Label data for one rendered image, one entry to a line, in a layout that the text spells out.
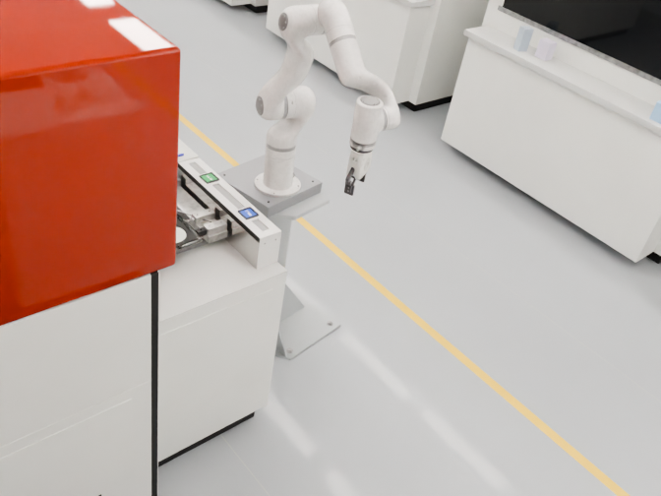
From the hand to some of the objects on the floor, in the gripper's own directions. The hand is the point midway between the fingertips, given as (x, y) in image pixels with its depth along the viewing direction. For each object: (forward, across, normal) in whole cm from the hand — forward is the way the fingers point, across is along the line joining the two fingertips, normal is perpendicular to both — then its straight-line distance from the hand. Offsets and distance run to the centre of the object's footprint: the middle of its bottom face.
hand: (354, 184), depth 235 cm
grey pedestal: (+122, -34, -39) cm, 133 cm away
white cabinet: (+119, +25, -71) cm, 141 cm away
